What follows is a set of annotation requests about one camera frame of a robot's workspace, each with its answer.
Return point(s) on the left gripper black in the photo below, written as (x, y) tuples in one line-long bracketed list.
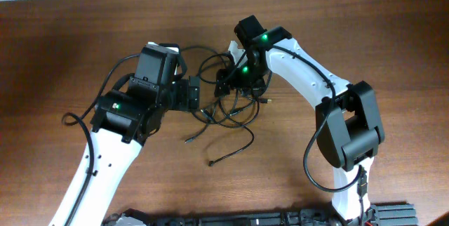
[(187, 97)]

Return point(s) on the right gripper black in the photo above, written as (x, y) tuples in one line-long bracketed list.
[(224, 78)]

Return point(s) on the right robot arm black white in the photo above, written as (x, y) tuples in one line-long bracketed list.
[(349, 128)]

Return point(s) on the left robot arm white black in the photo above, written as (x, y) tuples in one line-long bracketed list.
[(123, 119)]

